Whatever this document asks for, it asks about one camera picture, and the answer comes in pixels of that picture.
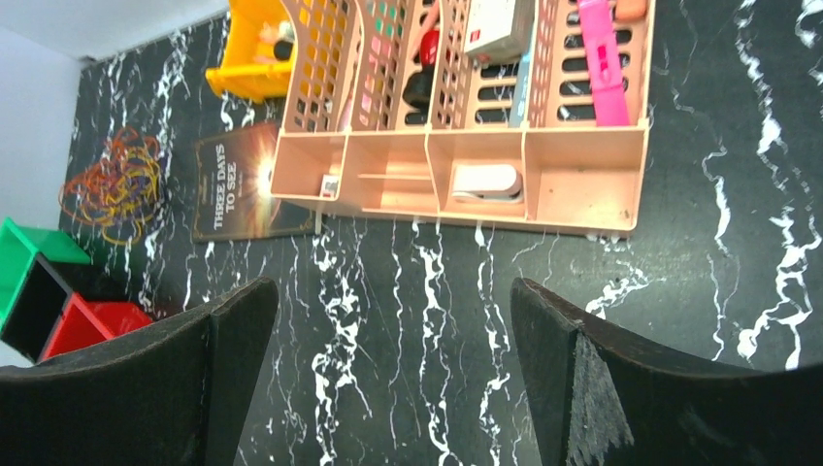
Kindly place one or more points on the yellow plastic bin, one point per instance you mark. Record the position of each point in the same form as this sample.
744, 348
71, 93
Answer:
249, 68

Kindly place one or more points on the small white eraser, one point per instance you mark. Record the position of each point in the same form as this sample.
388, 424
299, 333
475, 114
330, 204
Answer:
329, 186

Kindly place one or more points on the orange highlighter marker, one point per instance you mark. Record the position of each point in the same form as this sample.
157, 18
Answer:
630, 10

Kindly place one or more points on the white grey card box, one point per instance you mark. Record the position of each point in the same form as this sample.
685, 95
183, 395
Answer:
498, 30

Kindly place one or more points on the pink glue stick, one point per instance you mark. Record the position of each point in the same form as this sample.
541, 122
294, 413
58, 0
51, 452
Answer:
363, 107

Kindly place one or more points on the green plastic bin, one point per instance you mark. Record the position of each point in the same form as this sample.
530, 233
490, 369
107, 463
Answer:
19, 247

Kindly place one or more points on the dark book Three Days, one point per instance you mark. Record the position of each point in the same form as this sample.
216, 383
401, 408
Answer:
234, 202

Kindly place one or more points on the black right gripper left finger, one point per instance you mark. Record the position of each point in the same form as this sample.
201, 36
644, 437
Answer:
175, 392

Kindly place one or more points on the red black stamp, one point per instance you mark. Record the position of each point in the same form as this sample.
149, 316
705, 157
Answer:
417, 92

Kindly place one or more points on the light blue marker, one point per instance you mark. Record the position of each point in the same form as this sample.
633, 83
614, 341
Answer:
520, 94

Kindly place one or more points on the pink plastic file organizer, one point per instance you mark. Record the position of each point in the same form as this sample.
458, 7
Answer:
578, 177

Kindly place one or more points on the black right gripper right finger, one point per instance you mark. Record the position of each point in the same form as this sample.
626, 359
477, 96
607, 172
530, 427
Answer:
599, 394

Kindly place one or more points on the black plastic bin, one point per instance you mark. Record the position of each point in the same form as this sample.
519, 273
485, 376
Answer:
38, 305

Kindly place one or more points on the red plastic bin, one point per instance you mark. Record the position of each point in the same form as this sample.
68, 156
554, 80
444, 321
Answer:
84, 323

